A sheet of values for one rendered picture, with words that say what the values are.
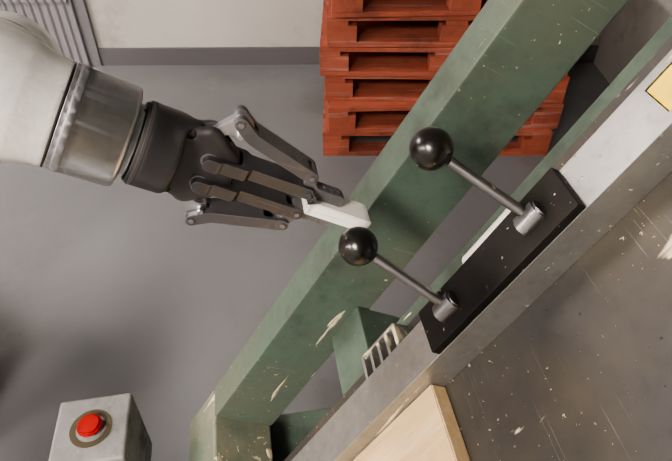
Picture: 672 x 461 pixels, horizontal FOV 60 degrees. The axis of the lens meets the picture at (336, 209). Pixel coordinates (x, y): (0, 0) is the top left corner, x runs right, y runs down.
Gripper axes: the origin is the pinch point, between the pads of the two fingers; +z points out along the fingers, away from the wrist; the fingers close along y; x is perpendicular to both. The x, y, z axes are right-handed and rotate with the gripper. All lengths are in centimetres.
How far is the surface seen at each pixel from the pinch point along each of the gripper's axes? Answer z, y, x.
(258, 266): 63, 131, -135
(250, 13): 54, 96, -327
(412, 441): 13.8, 13.3, 15.8
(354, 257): 0.8, 0.0, 6.6
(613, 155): 11.7, -20.1, 10.5
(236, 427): 15, 57, -11
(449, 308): 10.0, -0.6, 10.6
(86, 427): -8, 63, -11
